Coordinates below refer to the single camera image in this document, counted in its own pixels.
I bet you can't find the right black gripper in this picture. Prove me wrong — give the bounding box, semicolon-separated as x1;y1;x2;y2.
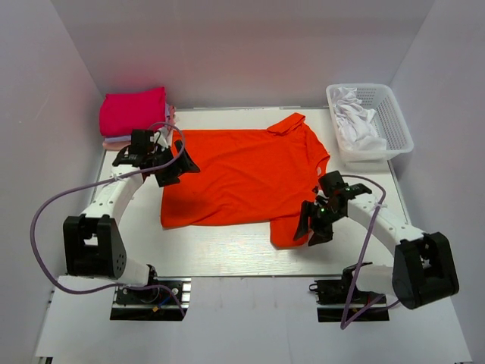
293;199;345;246

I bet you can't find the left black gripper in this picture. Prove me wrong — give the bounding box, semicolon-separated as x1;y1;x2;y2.
149;140;200;187

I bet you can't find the orange t-shirt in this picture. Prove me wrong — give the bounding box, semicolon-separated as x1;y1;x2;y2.
161;113;330;249

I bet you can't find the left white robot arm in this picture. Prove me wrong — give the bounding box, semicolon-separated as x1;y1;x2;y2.
63;130;200;303

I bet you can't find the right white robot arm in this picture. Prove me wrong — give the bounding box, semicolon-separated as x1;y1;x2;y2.
294;171;459;309

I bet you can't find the folded pink t-shirt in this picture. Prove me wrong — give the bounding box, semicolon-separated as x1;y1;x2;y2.
103;108;176;151

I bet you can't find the folded magenta t-shirt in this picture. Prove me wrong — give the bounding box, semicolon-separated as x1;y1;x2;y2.
99;87;166;137

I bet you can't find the white plastic basket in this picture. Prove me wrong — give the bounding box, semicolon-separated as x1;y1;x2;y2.
326;83;414;162

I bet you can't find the crumpled white t-shirt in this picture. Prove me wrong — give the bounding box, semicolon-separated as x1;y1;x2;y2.
330;87;387;152

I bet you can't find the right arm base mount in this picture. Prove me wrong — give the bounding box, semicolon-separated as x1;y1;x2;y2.
308;279;390;323

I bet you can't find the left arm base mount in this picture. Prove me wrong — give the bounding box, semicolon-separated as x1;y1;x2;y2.
110;277;192;322

